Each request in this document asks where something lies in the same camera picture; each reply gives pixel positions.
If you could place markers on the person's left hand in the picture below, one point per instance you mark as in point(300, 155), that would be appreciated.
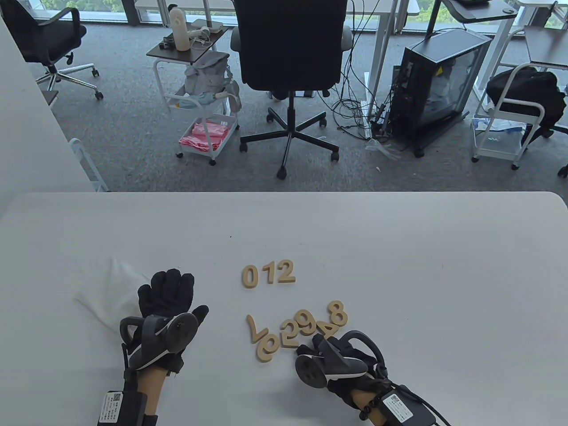
point(168, 288)

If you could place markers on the hooked curvy wooden number block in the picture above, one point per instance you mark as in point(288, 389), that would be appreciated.
point(286, 280)

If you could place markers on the grey handheld tracking controller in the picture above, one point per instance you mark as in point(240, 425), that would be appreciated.
point(177, 330)
point(337, 364)

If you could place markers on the cream cylindrical device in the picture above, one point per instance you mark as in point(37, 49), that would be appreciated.
point(179, 29)

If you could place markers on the person's right forearm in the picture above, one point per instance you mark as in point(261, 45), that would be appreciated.
point(361, 395)

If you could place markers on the black wrist sensor box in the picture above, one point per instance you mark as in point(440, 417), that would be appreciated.
point(122, 408)
point(399, 408)

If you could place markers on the dark-topped white-frame desk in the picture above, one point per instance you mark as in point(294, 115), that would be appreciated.
point(546, 44)

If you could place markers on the black bag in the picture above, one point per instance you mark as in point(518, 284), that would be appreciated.
point(523, 88)

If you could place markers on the black standing desk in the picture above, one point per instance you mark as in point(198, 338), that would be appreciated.
point(483, 9)

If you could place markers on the light blue pouch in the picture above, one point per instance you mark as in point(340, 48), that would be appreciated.
point(195, 101)

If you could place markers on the pile of wooden number blocks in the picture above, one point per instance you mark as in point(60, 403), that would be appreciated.
point(266, 350)

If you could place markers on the clear plastic wrapper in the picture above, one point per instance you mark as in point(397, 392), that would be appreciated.
point(384, 150)

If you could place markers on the black chrome-base office chair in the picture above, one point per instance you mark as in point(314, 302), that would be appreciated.
point(49, 40)

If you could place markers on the black computer tower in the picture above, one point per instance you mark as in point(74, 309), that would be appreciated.
point(439, 84)

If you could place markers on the grey backpack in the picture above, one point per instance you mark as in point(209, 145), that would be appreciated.
point(206, 73)

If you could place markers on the person's right hand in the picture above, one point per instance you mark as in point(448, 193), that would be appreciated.
point(339, 389)

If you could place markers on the white cart with dark top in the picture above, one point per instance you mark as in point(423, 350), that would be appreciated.
point(186, 54)

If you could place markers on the white rolling cart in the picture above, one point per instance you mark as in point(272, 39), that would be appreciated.
point(497, 142)

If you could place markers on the black high-back office chair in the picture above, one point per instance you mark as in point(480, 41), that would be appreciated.
point(290, 44)

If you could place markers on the white metal rack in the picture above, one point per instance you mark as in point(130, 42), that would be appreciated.
point(86, 162)

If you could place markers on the flat white box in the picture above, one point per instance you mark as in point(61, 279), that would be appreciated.
point(211, 24)

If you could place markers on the pink folded cloths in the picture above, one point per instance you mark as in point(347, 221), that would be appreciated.
point(204, 135)

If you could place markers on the small black gadget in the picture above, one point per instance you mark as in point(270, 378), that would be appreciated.
point(167, 43)

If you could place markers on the person's left forearm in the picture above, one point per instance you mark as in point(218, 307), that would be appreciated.
point(151, 386)

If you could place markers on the straight wooden number block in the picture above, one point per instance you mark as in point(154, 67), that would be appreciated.
point(270, 275)

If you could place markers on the white handheld device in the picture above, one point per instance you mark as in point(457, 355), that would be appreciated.
point(202, 33)

